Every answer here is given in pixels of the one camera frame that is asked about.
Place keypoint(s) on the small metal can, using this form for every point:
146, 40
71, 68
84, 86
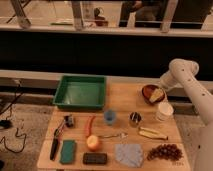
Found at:
134, 119

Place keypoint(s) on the orange apple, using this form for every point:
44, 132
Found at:
93, 142

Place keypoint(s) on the banana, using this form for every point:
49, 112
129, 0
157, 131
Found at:
150, 133

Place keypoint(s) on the small black binder clip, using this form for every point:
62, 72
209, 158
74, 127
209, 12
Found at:
69, 121

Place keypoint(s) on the bunch of dark grapes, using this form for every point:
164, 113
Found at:
165, 151

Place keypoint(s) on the blue plastic cup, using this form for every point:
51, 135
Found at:
109, 117

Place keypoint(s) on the blue grey cloth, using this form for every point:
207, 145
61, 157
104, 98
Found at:
130, 155

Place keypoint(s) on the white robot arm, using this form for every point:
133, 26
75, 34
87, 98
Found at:
183, 72

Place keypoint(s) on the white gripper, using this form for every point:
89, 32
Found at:
167, 82

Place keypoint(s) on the white paper bowl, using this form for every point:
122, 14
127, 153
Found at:
164, 111

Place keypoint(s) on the black handled knife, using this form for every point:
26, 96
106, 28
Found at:
54, 148

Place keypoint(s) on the green plastic tray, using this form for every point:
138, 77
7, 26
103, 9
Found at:
80, 92

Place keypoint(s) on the green sponge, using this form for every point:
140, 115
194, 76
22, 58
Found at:
68, 152

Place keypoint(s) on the orange carrot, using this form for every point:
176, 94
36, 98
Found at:
88, 126

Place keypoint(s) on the person in background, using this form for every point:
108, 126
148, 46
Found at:
147, 13

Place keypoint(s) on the dark red bowl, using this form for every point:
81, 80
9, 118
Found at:
147, 90

